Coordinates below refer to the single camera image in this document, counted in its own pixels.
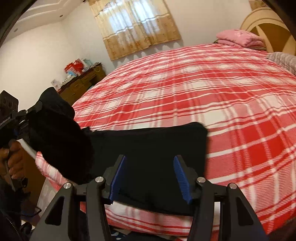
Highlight black pants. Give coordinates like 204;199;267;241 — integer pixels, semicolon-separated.
29;87;208;216

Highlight person's left hand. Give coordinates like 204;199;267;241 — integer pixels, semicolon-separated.
1;141;25;179

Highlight brown wooden desk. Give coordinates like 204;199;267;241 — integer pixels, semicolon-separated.
57;63;106;105

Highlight red gift bag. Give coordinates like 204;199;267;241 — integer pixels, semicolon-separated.
64;59;84;76

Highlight red plaid bed sheet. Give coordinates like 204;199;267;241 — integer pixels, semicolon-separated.
35;43;296;241

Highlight beige window curtain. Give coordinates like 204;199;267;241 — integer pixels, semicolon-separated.
88;0;181;61

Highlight striped pillow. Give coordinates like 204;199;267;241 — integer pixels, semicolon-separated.
266;52;296;75

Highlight folded pink blanket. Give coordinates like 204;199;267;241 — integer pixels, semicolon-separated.
216;29;266;48

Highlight cream wooden headboard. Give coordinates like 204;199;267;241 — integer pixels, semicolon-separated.
240;7;295;55

